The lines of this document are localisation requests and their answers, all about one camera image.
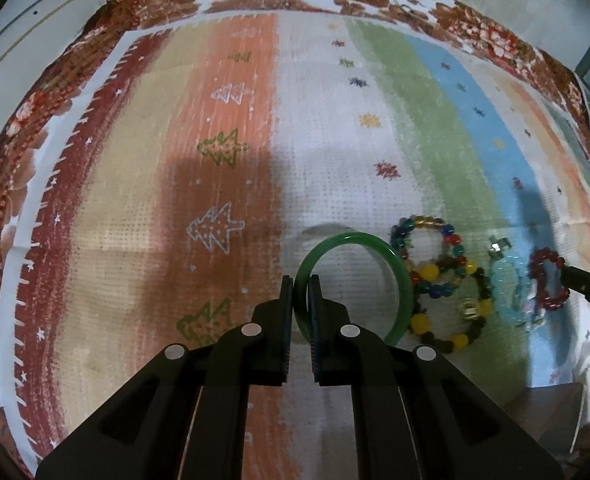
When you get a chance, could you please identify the red bead bracelet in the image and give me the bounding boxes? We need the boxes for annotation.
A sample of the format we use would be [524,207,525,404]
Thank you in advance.
[527,246,572,311]

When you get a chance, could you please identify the green jade bangle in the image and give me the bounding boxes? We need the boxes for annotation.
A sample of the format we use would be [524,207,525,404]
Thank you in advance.
[293,232,414,347]

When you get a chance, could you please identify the striped colourful woven mat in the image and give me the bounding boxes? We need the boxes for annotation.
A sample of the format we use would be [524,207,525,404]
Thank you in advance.
[0,12,590,470]

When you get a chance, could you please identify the light blue bead bracelet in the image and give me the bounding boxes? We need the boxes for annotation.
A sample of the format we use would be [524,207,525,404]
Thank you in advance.
[489,252,536,328]

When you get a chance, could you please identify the yellow and dark bead bracelet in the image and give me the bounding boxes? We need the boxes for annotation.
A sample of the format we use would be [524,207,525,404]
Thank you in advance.
[408,257,495,354]

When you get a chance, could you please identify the multicolour bead bracelet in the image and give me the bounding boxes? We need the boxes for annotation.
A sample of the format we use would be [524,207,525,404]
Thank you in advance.
[389,213,468,302]

